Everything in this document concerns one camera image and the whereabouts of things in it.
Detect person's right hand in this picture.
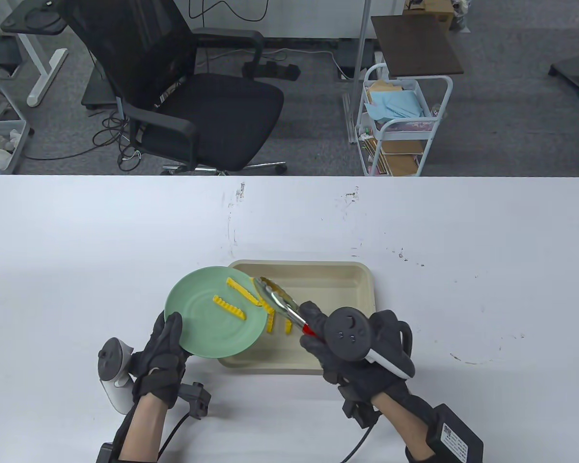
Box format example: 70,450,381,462
299,301,416,402

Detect person's left hand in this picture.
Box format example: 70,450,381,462
131,311,192,409

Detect green plate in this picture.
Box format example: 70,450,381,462
164,266,267,359

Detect beige baking tray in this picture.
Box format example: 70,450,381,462
219,260,378,376

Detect red-handled metal tongs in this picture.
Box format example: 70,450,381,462
250,276,320,339

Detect person's right forearm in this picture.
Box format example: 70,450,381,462
371,390,438,463

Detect person's left forearm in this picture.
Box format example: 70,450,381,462
120,393,168,463

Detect black and white hand controller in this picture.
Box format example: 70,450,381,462
324,307,416,380

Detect brown cardboard sheets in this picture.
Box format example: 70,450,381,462
373,138,425,177

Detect black mesh office chair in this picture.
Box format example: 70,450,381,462
57,0,288,176

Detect white rolling cart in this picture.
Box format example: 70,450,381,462
356,63,454,177

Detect black power strip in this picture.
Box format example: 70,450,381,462
243,59,301,81

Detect brown side table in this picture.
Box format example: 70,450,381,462
370,14,465,77

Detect white partition panel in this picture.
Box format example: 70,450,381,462
171,0,407,40

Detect black-top white-leg desk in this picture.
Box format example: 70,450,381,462
0,0,71,108

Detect cardboard box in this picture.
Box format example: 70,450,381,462
404,0,457,30

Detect black floor platform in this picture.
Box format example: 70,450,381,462
549,50,579,103

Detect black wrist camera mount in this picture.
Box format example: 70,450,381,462
177,381,212,420
341,385,382,429

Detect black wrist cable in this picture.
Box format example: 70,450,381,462
156,414,190,463
340,426,373,463

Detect black floor cable bundle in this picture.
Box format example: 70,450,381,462
92,104,144,172

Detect white wire basket cart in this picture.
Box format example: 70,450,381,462
0,47,33,175

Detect metal frame pole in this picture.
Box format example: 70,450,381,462
351,0,372,94

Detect black hanging cable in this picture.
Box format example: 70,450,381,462
188,0,270,23

